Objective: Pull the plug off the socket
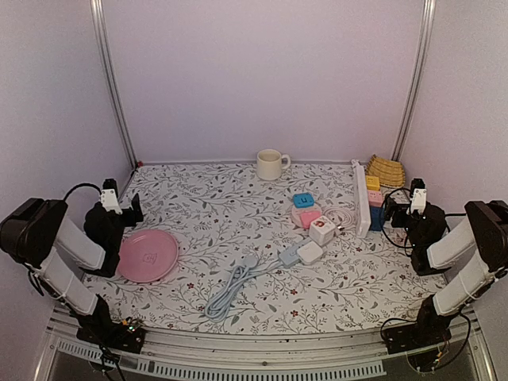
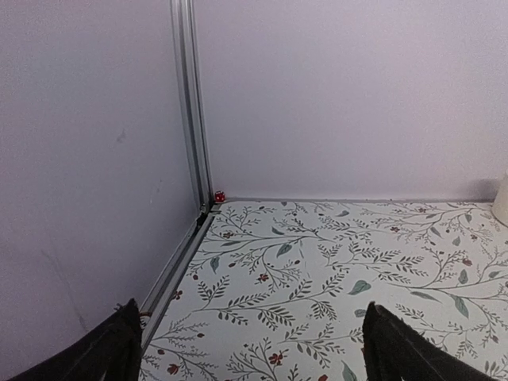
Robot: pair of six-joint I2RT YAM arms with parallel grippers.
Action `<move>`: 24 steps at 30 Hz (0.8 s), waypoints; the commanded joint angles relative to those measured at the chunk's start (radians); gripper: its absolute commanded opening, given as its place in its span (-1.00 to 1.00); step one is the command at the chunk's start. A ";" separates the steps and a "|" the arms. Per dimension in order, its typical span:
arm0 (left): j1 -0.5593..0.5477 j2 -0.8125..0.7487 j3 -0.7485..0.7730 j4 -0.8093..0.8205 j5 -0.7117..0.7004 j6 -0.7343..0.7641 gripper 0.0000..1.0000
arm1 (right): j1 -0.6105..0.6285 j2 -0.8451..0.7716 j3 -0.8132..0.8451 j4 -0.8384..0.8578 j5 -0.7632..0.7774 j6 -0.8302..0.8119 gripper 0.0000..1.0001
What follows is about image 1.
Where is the white plug adapter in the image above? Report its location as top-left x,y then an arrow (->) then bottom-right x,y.
297,241 -> 325,265

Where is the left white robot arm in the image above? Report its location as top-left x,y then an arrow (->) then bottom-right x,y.
1,190 -> 144,344

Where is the cream ceramic mug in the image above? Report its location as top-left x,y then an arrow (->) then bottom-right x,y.
256,148 -> 291,181

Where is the floral tablecloth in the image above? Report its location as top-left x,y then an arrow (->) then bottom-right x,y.
83,164 -> 446,335

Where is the pink square plug adapter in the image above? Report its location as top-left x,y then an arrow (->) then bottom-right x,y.
299,210 -> 321,229

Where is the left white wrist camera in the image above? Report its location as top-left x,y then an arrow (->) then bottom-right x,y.
100,179 -> 122,214

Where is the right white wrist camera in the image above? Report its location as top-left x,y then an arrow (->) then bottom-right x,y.
410,178 -> 427,215

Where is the white cube socket adapter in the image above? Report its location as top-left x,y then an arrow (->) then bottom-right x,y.
309,215 -> 337,246

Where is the light blue coiled cable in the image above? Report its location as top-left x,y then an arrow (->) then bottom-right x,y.
203,256 -> 283,321

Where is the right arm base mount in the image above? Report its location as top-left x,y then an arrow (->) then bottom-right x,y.
379,317 -> 452,373

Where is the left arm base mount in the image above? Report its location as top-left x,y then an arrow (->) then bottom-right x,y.
76,319 -> 146,354

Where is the pink cube socket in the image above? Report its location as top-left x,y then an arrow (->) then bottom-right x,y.
368,190 -> 384,208

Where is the light blue power strip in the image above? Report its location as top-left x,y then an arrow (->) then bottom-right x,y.
278,237 -> 312,268

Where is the pink round plate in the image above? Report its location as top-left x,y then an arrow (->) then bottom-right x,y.
117,229 -> 179,283

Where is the yellow cube socket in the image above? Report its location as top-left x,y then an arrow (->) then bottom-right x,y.
365,175 -> 380,191

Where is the yellow woven basket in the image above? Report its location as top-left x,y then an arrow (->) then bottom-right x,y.
366,155 -> 406,188

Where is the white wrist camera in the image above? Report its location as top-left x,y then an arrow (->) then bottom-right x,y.
100,179 -> 122,214
410,178 -> 427,215

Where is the blue square plug adapter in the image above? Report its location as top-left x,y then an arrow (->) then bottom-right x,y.
293,192 -> 314,209

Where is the long white power strip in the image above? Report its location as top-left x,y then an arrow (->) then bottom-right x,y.
352,160 -> 371,238

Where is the blue cube socket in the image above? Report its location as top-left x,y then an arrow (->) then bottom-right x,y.
369,206 -> 385,232

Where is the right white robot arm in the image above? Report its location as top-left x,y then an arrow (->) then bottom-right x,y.
380,197 -> 507,346

